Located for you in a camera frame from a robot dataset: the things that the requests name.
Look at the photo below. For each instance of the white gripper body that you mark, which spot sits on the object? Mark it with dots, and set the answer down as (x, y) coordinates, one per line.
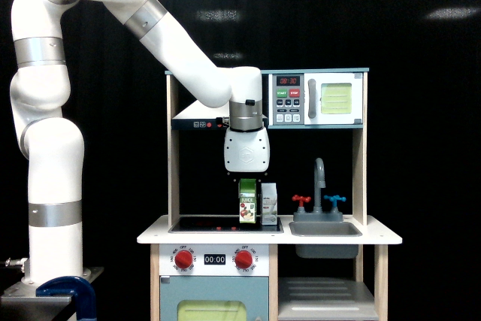
(246, 151)

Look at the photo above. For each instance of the green juice carton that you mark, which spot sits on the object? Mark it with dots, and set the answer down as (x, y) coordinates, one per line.
(247, 200)

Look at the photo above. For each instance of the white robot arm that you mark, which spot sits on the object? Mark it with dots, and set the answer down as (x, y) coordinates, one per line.
(54, 146)

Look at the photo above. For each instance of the grey toy sink basin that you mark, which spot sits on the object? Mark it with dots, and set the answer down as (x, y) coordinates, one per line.
(326, 238)

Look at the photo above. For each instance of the white milk carton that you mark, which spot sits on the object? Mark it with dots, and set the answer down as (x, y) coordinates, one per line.
(269, 204)

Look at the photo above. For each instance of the grey range hood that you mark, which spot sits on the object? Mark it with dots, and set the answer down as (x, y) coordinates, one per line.
(195, 118)

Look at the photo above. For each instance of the grey toy faucet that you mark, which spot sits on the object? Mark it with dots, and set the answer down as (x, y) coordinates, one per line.
(317, 215)

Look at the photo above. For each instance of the black toy stovetop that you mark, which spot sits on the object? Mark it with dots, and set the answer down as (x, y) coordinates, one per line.
(225, 224)

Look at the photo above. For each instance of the toy microwave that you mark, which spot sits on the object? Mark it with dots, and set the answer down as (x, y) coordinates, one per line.
(317, 99)

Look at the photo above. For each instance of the right red oven knob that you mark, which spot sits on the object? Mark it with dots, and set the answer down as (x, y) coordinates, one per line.
(243, 259)

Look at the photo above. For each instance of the red oven knob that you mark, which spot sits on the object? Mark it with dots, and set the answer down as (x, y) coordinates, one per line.
(183, 259)
(243, 259)

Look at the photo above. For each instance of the left red oven knob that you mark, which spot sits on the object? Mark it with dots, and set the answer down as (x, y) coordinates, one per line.
(183, 259)

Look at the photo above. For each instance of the grey lower shelf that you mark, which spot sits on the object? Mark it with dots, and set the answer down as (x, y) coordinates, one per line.
(324, 298)

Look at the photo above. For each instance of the teal oven door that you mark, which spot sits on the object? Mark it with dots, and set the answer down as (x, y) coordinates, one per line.
(214, 298)

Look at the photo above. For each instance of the blue clamp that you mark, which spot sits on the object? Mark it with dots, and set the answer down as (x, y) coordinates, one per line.
(78, 288)

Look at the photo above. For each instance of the black backdrop curtain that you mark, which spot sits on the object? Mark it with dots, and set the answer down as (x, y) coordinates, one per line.
(423, 131)

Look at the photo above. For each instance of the red tap handle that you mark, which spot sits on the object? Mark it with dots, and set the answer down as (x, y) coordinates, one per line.
(301, 200)

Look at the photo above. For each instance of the blue tap handle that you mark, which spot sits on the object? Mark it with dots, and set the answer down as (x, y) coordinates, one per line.
(334, 199)

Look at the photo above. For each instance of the wooden toy kitchen frame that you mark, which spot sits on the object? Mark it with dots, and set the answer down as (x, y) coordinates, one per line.
(199, 186)

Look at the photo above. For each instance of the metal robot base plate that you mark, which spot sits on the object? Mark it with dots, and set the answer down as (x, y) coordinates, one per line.
(18, 302)

